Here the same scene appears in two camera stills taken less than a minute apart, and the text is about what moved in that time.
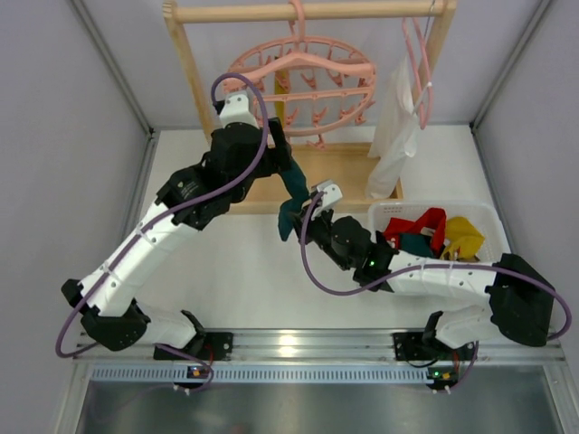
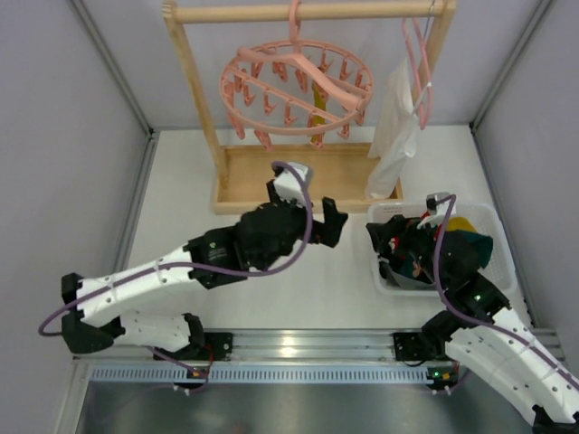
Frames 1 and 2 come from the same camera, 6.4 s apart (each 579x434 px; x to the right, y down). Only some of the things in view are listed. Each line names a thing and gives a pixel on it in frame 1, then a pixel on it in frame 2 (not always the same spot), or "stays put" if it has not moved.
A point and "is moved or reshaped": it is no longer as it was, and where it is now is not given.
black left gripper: [279, 144] → [317, 228]
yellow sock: [280, 89] → [318, 119]
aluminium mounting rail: [324, 347] stays put
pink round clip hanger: [314, 87] stays put
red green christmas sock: [298, 189] is moved or reshaped
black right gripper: [306, 217] → [403, 241]
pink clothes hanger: [430, 84] stays put
